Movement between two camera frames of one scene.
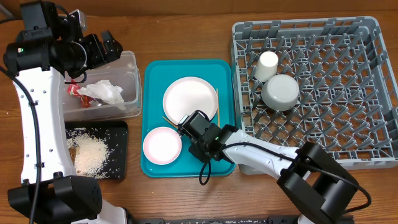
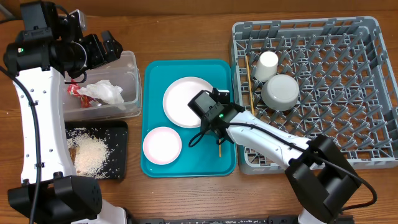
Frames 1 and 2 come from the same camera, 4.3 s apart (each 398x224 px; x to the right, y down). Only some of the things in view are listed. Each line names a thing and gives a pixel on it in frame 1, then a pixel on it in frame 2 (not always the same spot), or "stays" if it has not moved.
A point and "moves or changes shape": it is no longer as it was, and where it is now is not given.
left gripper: x=98 y=55 stays
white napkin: x=104 y=91 stays
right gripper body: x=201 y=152 to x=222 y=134
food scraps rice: x=89 y=154 stays
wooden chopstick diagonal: x=170 y=122 to x=248 y=68
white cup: x=267 y=66 stays
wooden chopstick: x=218 y=109 moves or changes shape
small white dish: x=162 y=145 stays
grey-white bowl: x=280 y=92 stays
